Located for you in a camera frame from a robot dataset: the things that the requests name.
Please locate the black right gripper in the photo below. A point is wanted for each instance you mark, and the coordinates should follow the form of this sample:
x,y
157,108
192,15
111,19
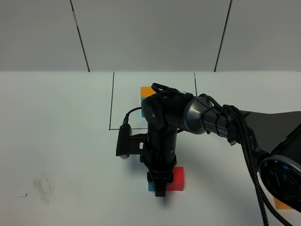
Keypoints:
x,y
160,158

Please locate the red block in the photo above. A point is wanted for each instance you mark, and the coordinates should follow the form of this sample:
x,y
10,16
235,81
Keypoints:
x,y
178,180

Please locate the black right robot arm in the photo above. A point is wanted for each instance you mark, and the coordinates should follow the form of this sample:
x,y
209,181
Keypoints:
x,y
274,138

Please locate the blue template block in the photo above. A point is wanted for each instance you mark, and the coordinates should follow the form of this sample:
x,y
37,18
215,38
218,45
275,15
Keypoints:
x,y
142,100

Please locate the orange template block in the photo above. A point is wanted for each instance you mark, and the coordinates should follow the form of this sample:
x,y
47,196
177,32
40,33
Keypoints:
x,y
146,92

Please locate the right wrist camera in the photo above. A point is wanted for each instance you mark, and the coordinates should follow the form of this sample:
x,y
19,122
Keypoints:
x,y
128,144

